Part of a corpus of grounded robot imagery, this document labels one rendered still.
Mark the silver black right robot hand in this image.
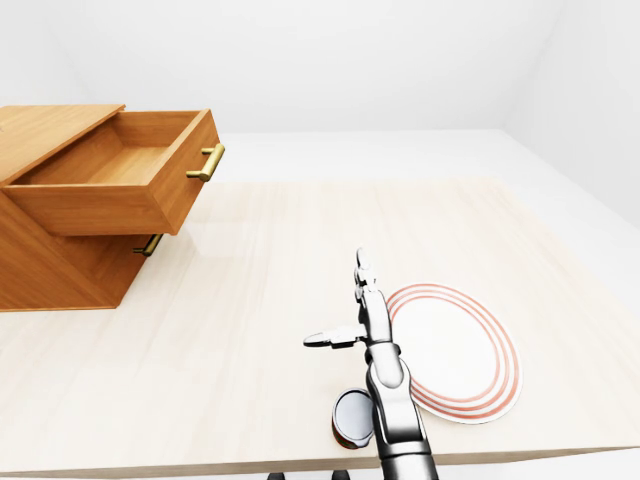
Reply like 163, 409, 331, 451
302, 246, 402, 352

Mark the tin with silver lid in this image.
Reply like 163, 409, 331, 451
330, 387, 377, 451

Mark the wooden cabinet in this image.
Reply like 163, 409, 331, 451
0, 103, 221, 313

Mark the closed wooden drawer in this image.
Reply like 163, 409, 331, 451
51, 233, 165, 309

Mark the brass drawer handle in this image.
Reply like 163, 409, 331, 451
185, 142, 227, 183
131, 233, 165, 258

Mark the white plate with red rings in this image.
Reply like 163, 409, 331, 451
384, 282, 523, 426

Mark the open wooden drawer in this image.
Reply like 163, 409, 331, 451
1, 108, 222, 238

